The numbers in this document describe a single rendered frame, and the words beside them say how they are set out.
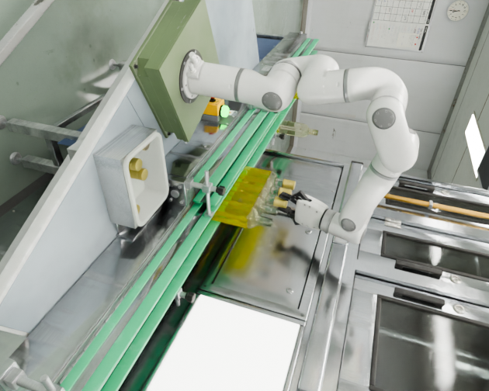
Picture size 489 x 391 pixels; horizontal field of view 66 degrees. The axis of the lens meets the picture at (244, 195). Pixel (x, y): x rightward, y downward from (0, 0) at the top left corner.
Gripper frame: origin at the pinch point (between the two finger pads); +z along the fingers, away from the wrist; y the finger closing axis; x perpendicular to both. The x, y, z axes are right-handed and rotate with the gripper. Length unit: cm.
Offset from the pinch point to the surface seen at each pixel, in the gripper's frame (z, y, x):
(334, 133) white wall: 184, -260, -551
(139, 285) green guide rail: 10, 4, 57
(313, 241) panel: -12.3, -12.6, -0.9
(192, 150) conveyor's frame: 31.2, 15.5, 11.4
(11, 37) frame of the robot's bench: 91, 46, 30
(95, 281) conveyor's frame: 19, 5, 63
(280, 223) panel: 2.0, -12.6, -2.4
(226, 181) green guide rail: 18.7, 6.3, 8.8
